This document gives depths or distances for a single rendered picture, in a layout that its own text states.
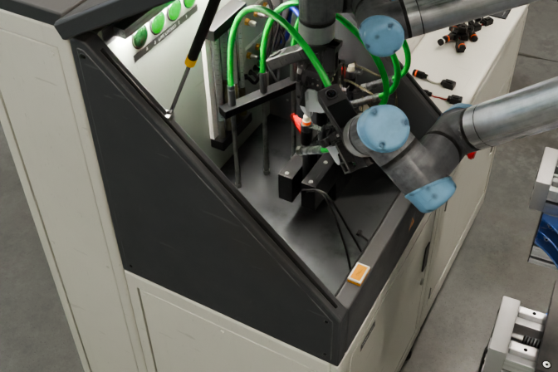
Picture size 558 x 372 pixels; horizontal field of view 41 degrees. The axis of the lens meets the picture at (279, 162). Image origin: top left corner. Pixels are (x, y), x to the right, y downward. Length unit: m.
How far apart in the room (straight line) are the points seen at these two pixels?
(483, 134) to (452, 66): 0.94
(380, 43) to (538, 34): 2.96
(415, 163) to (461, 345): 1.58
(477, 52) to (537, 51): 1.92
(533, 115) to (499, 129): 0.07
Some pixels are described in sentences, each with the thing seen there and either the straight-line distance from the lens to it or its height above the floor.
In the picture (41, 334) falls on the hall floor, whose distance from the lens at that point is 2.84.
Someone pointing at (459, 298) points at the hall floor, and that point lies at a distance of 2.85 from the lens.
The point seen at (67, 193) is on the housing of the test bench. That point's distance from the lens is 1.81.
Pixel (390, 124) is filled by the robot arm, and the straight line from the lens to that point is 1.19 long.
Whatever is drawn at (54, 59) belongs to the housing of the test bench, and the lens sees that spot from 1.53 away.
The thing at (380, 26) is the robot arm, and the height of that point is 1.48.
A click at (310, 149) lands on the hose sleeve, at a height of 1.16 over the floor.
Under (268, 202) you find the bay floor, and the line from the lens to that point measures 1.94.
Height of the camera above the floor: 2.20
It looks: 42 degrees down
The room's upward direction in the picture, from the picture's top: 1 degrees counter-clockwise
